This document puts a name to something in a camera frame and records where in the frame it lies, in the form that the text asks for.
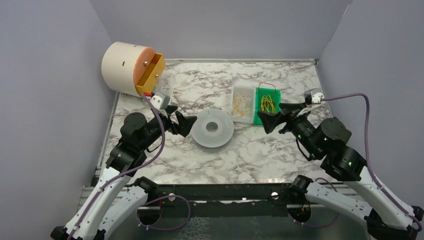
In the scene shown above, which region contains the white perforated cable spool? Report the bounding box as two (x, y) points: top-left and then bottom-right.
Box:
(190, 108), (235, 149)

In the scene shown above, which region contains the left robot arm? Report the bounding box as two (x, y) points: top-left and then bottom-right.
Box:
(50, 105), (198, 240)

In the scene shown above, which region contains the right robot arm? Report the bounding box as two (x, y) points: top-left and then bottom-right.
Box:
(257, 103), (424, 240)

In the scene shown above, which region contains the green plastic bin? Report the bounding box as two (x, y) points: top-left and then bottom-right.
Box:
(253, 87), (281, 125)

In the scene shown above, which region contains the clear plastic bin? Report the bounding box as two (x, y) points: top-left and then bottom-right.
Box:
(228, 85), (256, 124)

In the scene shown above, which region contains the orange drawer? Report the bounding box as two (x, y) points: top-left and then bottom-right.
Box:
(133, 53), (166, 95)

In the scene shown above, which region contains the white cylinder drawer container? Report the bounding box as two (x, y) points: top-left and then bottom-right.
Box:
(101, 41), (156, 96)

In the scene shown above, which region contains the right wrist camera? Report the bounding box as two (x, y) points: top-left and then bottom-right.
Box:
(303, 88), (324, 105)

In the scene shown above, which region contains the white yellow cable bundle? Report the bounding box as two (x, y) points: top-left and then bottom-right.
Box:
(231, 93), (254, 117)

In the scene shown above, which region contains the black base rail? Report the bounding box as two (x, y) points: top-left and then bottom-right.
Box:
(91, 177), (335, 220)

